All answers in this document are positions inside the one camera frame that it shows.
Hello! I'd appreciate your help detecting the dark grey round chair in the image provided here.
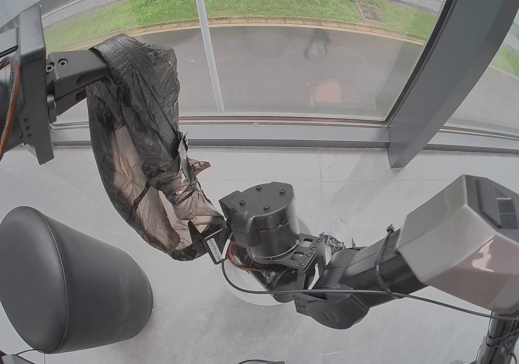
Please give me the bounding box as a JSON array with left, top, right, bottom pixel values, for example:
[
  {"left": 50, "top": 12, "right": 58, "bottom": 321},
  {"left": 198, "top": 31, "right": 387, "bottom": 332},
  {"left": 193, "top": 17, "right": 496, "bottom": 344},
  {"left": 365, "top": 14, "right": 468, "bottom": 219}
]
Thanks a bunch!
[{"left": 0, "top": 206, "right": 154, "bottom": 355}]

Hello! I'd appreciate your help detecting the window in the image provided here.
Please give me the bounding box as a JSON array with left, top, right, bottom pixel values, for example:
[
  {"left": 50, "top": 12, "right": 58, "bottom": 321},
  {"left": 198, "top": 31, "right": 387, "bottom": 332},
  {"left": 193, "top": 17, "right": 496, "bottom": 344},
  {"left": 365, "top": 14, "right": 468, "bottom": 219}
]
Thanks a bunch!
[{"left": 0, "top": 0, "right": 519, "bottom": 168}]

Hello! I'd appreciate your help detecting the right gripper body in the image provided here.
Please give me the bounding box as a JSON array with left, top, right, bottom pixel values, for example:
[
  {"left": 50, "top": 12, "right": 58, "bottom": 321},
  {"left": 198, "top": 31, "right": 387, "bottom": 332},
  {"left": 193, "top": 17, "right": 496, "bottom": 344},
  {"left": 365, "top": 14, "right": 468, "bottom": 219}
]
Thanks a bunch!
[{"left": 188, "top": 214, "right": 244, "bottom": 266}]

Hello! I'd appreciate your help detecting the crumpled black plastic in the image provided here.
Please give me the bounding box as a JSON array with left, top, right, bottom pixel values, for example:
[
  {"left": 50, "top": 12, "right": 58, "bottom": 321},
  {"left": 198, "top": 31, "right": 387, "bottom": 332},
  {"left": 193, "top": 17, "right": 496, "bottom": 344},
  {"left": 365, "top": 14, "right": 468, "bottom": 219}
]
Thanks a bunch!
[{"left": 320, "top": 233, "right": 354, "bottom": 251}]

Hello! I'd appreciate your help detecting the black cable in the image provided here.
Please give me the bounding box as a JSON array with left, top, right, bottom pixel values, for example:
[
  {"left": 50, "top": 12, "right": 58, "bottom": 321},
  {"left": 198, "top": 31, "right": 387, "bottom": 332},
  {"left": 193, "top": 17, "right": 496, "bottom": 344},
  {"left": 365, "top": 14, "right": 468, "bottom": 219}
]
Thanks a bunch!
[{"left": 221, "top": 229, "right": 519, "bottom": 319}]

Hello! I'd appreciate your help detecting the black plastic bag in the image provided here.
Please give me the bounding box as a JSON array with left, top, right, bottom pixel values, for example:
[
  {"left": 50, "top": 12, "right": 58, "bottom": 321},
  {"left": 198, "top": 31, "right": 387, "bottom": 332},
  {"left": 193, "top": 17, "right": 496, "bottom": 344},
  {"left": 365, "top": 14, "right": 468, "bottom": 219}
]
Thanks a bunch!
[{"left": 85, "top": 33, "right": 225, "bottom": 262}]

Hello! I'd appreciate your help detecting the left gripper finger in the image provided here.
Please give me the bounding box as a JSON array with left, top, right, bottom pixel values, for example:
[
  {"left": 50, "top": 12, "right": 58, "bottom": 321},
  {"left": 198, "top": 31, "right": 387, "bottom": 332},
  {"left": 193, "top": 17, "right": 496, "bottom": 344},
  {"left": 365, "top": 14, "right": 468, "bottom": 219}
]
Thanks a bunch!
[
  {"left": 46, "top": 50, "right": 110, "bottom": 98},
  {"left": 47, "top": 86, "right": 88, "bottom": 123}
]

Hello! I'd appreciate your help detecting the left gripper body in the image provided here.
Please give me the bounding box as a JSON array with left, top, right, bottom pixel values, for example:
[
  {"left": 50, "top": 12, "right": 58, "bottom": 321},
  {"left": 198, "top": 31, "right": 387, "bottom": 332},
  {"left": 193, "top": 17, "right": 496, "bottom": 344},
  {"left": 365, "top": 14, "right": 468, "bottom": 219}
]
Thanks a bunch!
[{"left": 0, "top": 5, "right": 55, "bottom": 165}]

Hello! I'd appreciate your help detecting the white trash bin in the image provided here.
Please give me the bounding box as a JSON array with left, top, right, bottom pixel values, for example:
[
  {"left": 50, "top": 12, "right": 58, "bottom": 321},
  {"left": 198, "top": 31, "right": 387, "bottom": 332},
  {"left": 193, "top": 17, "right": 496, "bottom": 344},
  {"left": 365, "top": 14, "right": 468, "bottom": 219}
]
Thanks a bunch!
[{"left": 218, "top": 224, "right": 313, "bottom": 307}]

